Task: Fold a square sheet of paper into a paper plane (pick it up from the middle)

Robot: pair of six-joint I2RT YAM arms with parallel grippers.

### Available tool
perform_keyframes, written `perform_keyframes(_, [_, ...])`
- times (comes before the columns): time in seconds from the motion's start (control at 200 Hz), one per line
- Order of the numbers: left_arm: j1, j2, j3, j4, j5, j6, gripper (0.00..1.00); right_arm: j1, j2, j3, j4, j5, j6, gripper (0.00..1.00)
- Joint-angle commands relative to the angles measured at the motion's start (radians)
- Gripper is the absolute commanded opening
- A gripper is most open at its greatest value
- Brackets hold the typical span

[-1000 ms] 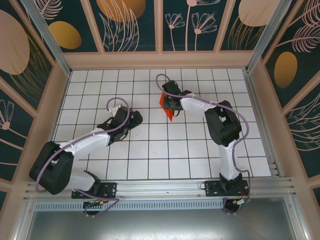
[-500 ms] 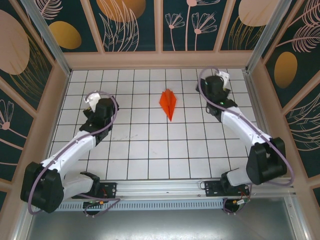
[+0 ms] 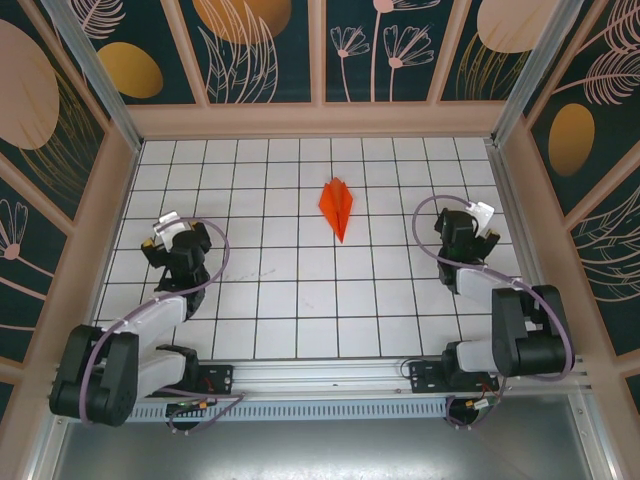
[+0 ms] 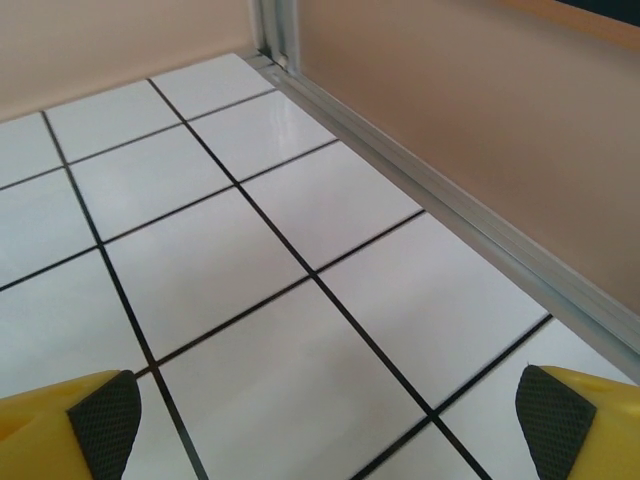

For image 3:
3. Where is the orange square paper sheet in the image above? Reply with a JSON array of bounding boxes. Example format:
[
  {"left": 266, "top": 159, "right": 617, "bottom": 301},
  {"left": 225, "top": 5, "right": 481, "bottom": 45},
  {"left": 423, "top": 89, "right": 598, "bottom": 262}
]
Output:
[{"left": 318, "top": 175, "right": 356, "bottom": 245}]

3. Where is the grey metal shelf sheet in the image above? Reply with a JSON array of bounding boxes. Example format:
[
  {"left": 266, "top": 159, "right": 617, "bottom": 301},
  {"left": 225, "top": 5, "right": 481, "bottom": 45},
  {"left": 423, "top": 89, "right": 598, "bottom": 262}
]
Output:
[{"left": 49, "top": 418, "right": 596, "bottom": 480}]

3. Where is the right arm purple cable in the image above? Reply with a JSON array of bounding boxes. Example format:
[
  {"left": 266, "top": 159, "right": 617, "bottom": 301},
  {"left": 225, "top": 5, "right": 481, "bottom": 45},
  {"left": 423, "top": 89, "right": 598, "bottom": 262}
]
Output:
[{"left": 412, "top": 194, "right": 576, "bottom": 431}]

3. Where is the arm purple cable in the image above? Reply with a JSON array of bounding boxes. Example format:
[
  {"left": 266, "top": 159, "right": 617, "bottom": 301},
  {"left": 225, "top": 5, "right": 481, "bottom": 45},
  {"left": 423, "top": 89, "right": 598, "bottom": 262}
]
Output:
[
  {"left": 79, "top": 218, "right": 246, "bottom": 436},
  {"left": 412, "top": 194, "right": 576, "bottom": 431}
]

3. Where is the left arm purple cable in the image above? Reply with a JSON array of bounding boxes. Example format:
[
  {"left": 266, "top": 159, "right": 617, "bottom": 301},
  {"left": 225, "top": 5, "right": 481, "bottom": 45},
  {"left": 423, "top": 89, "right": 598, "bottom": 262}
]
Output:
[{"left": 79, "top": 218, "right": 246, "bottom": 436}]

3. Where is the aluminium side rail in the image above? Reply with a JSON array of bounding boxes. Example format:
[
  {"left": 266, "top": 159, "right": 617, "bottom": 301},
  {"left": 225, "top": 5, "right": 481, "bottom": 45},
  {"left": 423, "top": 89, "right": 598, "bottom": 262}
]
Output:
[{"left": 487, "top": 142, "right": 569, "bottom": 356}]

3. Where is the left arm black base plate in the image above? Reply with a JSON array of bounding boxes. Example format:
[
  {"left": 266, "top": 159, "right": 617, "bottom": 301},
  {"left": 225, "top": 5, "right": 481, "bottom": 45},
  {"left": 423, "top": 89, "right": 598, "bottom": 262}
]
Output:
[{"left": 142, "top": 363, "right": 236, "bottom": 399}]

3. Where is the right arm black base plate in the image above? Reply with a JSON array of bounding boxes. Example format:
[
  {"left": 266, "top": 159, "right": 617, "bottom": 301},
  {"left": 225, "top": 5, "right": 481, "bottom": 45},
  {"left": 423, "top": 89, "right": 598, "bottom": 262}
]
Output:
[{"left": 408, "top": 359, "right": 501, "bottom": 396}]

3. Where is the aluminium corner post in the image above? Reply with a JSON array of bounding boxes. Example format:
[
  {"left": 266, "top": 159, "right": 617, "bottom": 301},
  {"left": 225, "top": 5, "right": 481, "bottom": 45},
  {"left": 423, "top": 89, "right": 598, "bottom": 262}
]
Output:
[
  {"left": 39, "top": 0, "right": 144, "bottom": 154},
  {"left": 489, "top": 0, "right": 586, "bottom": 146}
]

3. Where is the long aluminium mounting rail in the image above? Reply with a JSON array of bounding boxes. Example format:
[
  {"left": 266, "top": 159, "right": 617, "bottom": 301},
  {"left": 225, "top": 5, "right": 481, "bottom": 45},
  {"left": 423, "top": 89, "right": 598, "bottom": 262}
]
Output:
[{"left": 47, "top": 354, "right": 594, "bottom": 406}]

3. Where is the slotted grey cable duct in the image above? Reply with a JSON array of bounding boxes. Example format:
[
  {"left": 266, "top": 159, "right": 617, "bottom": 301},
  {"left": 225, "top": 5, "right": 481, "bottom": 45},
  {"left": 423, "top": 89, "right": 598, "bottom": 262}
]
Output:
[{"left": 67, "top": 399, "right": 451, "bottom": 424}]

